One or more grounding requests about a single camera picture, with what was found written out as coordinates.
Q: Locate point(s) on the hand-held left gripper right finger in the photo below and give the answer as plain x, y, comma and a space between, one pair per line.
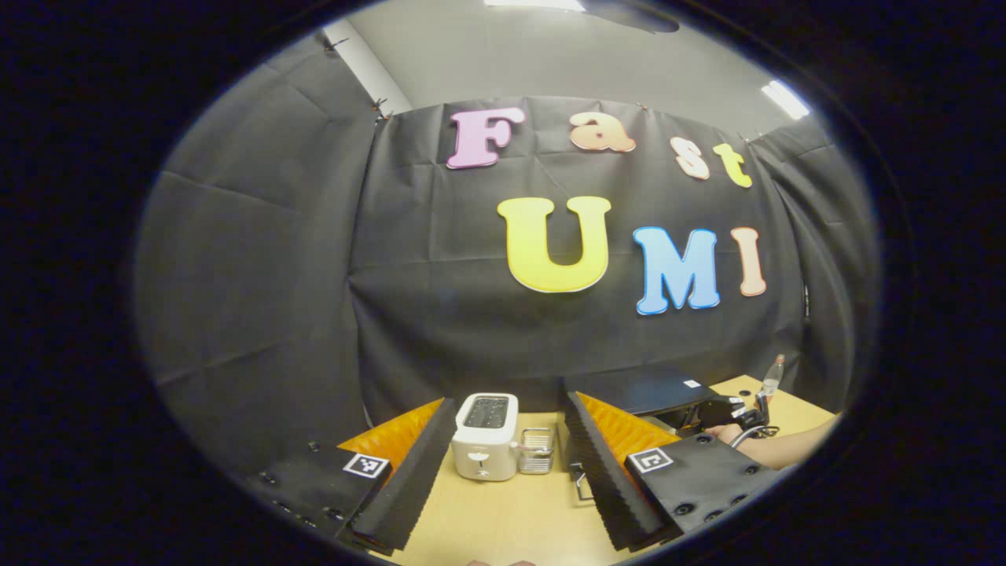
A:
609, 479

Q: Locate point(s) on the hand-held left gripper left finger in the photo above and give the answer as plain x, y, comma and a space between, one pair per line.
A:
409, 487

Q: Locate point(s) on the black electric oven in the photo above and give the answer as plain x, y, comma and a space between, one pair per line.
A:
637, 389

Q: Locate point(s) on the clear plastic bottle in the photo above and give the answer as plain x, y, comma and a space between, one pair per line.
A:
772, 381

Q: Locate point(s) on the white toaster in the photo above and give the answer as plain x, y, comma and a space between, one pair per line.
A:
483, 452

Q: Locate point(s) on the black backdrop cloth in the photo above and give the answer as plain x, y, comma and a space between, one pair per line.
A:
440, 275

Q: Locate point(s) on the ceiling light panel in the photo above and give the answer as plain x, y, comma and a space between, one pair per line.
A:
784, 98

